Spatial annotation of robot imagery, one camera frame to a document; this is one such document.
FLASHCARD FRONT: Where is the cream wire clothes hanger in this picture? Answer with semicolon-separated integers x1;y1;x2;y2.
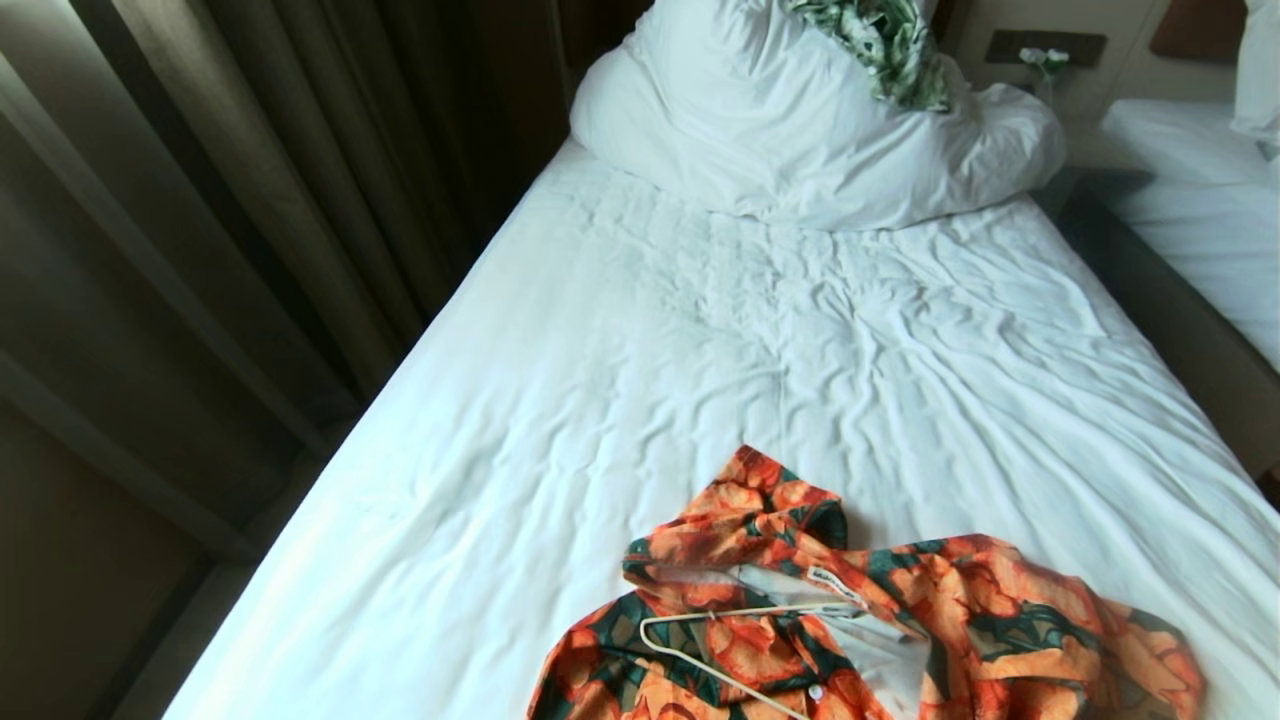
640;602;861;720

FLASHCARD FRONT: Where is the orange floral short-sleeve shirt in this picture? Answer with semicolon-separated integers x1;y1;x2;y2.
525;445;1208;720

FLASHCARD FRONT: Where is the large white pillow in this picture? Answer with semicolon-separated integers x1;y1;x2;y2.
570;0;1067;231

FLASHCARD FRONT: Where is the green leaf-print cloth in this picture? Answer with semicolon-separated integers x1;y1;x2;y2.
790;0;951;113

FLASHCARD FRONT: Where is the brown curtain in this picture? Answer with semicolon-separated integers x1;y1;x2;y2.
0;0;571;566

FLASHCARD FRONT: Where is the white neighbouring bed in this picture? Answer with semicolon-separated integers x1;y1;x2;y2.
1100;97;1280;371

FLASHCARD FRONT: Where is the brown padded headboard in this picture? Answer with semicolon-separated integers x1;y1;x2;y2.
1150;0;1251;63

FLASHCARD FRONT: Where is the dark wall switch panel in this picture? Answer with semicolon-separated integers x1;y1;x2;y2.
985;30;1108;68

